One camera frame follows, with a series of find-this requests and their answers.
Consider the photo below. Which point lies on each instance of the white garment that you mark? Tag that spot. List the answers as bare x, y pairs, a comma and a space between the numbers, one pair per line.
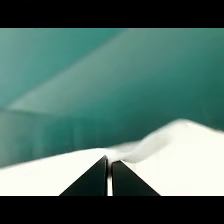
186, 160

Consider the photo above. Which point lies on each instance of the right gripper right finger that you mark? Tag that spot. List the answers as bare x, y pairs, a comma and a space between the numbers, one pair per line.
126, 182

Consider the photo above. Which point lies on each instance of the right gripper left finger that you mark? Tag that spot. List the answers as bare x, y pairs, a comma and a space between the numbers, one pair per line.
93, 182

